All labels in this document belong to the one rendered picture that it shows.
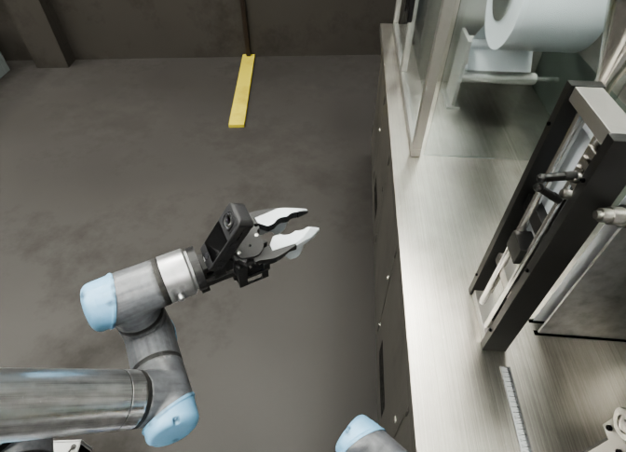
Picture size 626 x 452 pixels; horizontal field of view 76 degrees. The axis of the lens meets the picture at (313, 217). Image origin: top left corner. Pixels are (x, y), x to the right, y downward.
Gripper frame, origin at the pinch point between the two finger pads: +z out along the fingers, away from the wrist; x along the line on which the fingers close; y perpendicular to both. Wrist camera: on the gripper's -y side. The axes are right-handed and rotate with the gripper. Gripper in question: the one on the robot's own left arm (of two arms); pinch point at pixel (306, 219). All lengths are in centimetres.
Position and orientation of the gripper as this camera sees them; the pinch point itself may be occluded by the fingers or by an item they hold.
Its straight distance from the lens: 67.9
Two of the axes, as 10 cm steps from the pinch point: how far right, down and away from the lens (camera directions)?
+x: 4.6, 7.2, -5.2
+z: 8.8, -3.3, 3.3
